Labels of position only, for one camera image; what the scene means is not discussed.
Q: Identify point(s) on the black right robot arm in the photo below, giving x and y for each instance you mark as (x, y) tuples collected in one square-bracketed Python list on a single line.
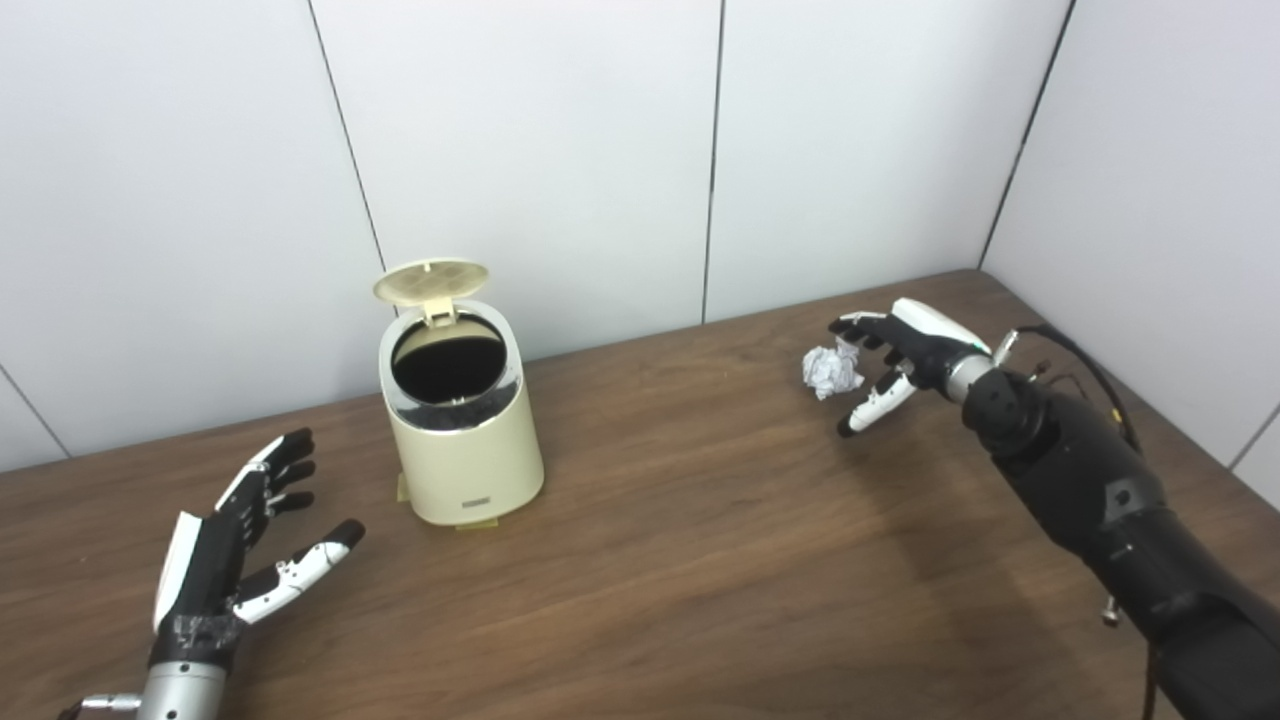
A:
[(1100, 490)]

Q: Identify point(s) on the cream-colored round bin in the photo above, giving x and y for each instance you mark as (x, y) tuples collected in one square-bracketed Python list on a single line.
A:
[(465, 460)]

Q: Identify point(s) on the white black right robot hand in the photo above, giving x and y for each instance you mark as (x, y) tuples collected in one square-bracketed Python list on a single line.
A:
[(930, 345)]

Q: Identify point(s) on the cream round bin lid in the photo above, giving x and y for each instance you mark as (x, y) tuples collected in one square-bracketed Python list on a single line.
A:
[(430, 282)]

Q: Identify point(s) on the white paper ball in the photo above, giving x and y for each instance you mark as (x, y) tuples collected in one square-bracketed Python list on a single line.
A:
[(830, 370)]

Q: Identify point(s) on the yellow tape piece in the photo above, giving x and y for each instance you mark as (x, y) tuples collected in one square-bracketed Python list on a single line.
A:
[(403, 487), (476, 523)]

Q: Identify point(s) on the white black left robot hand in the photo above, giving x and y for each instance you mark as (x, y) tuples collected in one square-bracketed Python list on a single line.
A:
[(205, 570)]

